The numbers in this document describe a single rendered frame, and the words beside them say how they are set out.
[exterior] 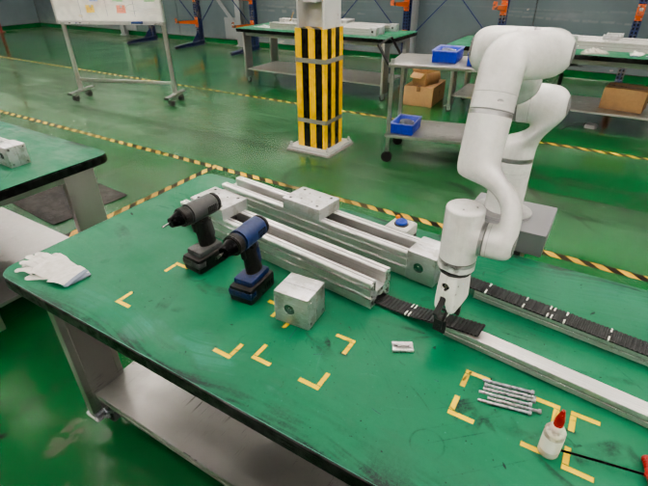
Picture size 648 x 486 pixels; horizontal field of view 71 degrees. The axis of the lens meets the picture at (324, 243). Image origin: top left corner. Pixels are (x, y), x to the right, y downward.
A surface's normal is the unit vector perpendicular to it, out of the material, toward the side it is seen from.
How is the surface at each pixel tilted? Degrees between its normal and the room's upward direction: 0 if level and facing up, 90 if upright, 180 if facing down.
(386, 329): 0
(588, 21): 90
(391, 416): 0
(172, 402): 0
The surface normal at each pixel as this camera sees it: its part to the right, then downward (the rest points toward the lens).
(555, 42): 0.25, 0.18
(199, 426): 0.00, -0.85
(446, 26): -0.52, 0.45
